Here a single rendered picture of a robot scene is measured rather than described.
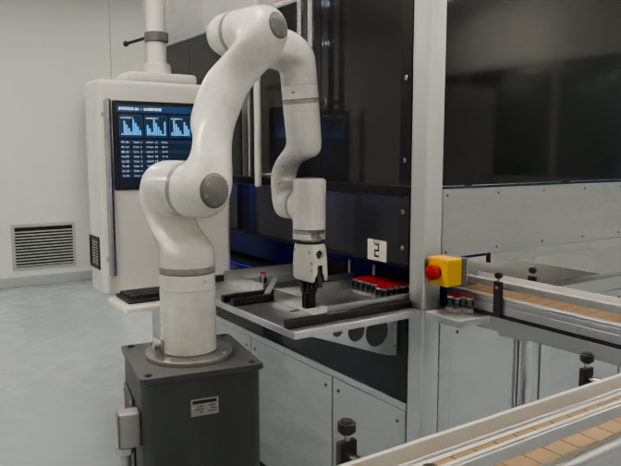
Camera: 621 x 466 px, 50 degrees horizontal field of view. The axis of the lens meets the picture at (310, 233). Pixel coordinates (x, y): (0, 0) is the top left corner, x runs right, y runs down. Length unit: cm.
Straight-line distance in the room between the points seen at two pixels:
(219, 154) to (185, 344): 40
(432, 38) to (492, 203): 50
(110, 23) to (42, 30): 67
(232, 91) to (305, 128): 24
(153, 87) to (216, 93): 102
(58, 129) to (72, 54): 76
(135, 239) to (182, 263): 104
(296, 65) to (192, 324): 65
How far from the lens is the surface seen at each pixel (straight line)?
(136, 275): 245
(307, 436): 240
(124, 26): 732
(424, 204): 176
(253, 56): 147
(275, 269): 228
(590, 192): 232
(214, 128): 142
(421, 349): 183
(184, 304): 141
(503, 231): 199
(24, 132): 695
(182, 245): 140
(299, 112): 161
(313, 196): 164
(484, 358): 203
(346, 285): 203
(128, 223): 242
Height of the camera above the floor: 130
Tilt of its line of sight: 7 degrees down
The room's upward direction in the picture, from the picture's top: straight up
